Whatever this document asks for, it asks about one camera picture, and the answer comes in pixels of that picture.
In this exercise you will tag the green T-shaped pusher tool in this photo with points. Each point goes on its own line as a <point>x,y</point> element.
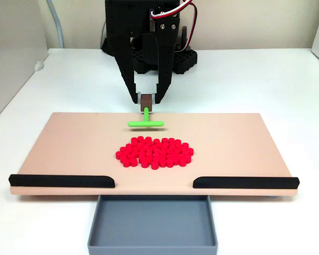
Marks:
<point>146,114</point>

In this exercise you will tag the red granules pile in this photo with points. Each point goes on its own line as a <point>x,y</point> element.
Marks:
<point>154,152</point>

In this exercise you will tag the grey rectangular container tray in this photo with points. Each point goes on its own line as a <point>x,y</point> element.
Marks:
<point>152,225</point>

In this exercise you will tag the beige flat board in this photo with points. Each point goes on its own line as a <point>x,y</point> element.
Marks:
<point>69,146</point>

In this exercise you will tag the black edge rail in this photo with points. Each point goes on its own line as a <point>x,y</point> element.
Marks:
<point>61,181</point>
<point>244,182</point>

